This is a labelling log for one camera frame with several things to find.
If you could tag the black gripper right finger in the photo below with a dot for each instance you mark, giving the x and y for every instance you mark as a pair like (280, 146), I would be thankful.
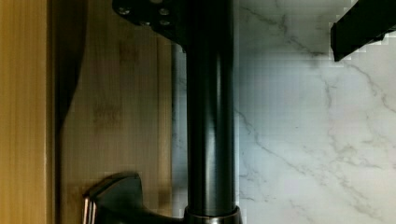
(366, 22)

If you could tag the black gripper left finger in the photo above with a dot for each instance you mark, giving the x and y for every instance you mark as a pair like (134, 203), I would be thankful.
(167, 18)

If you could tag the wooden drawer front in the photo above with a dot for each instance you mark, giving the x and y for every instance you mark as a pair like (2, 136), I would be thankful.
(84, 95)

